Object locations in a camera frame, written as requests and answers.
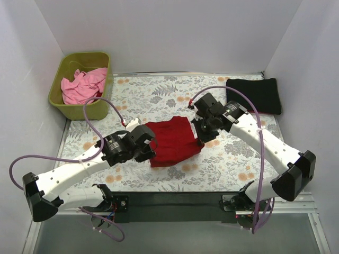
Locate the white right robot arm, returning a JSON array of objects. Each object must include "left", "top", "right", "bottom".
[{"left": 188, "top": 93, "right": 316, "bottom": 210}]

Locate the green plastic bin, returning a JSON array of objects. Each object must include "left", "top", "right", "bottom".
[{"left": 48, "top": 52, "right": 112, "bottom": 120}]

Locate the red garment in bin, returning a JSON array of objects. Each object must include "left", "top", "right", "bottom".
[{"left": 95, "top": 92, "right": 102, "bottom": 101}]

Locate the aluminium frame rail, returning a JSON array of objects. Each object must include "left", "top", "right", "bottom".
[{"left": 23, "top": 192, "right": 330, "bottom": 253}]

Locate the red t shirt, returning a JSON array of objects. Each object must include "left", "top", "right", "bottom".
[{"left": 146, "top": 116, "right": 204, "bottom": 168}]

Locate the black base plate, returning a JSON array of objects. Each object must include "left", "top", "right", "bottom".
[{"left": 82, "top": 192, "right": 272, "bottom": 228}]

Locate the pink crumpled t shirt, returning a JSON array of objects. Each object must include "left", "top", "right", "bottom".
[{"left": 61, "top": 67, "right": 108, "bottom": 105}]

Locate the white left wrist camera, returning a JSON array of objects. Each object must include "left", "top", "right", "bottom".
[{"left": 125, "top": 118, "right": 141, "bottom": 132}]

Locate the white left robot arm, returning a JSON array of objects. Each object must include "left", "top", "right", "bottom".
[{"left": 22, "top": 125, "right": 155, "bottom": 222}]

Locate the folded black t shirt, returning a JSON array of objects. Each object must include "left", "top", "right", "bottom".
[{"left": 226, "top": 78, "right": 282, "bottom": 115}]

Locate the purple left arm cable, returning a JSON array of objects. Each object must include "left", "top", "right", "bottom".
[{"left": 9, "top": 97, "right": 126, "bottom": 242}]

